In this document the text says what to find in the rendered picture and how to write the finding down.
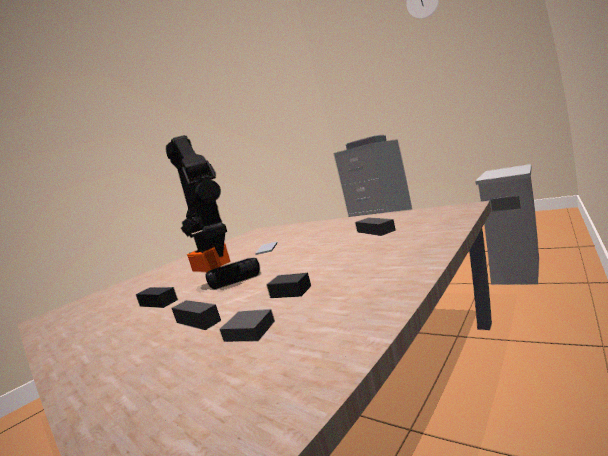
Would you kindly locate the dark grey controller unit with label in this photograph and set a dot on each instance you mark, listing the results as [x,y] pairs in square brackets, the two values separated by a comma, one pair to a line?
[232,273]

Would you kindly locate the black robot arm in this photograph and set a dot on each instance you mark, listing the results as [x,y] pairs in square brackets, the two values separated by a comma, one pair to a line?
[195,176]

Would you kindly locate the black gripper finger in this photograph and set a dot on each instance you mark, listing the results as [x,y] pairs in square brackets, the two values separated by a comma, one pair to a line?
[218,243]

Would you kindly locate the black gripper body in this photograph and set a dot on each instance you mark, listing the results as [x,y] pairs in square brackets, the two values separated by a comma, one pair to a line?
[211,219]

